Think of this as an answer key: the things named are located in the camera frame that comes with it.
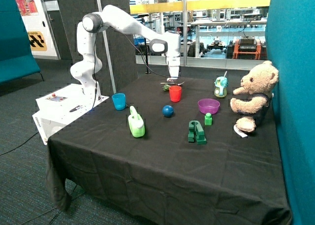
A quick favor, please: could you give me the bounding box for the green toy vegetable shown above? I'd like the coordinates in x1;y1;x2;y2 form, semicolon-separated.
163;84;170;92

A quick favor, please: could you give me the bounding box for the dark green wooden block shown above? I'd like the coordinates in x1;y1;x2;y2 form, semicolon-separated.
188;120;207;145

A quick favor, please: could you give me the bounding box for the black tablecloth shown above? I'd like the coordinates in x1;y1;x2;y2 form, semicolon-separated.
46;75;292;225

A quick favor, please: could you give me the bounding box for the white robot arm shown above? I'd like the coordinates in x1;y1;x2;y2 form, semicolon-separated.
70;5;181;101

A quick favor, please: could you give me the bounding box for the blue plastic cup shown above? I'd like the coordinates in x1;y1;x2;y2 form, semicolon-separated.
112;93;126;111

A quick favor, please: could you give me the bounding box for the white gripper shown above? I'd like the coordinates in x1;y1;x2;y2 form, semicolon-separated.
166;56;181;80

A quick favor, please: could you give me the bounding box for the teal sofa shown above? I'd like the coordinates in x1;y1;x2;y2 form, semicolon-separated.
0;0;40;83

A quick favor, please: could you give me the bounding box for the red plastic cup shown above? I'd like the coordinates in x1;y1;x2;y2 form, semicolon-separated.
169;86;182;102

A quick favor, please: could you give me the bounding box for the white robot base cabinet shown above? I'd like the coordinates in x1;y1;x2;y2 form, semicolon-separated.
32;84;109;145

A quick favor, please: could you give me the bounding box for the beige teddy bear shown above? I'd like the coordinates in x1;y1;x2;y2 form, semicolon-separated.
230;61;279;137

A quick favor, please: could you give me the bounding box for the small green block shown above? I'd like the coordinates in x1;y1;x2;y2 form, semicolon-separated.
204;113;213;126

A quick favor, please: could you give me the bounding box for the green sippy cup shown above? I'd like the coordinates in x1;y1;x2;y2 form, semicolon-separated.
214;71;228;97

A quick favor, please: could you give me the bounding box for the light green watering can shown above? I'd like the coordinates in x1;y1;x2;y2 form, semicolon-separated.
128;106;145;138

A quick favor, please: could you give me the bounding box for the purple plastic bowl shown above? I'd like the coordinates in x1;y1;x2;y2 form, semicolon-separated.
198;98;220;114

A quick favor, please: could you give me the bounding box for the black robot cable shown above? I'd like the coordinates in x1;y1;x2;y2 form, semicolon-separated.
91;25;173;111

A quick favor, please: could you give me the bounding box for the metal spoon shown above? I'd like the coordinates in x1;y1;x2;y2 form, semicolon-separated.
160;82;184;86

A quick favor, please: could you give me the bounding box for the black pen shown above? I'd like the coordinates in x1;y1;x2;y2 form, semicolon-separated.
70;105;82;112

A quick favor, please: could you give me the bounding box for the blue ball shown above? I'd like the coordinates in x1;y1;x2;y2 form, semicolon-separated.
162;105;174;118

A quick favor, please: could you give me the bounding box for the black tripod stand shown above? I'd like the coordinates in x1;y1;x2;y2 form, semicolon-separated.
137;13;151;74

